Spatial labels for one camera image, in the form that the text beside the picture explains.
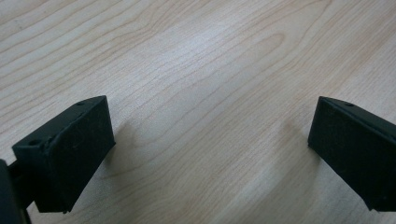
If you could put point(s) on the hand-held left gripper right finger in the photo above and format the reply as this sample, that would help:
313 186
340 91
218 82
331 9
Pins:
355 155

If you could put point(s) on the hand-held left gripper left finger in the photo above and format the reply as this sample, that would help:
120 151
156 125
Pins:
71 155

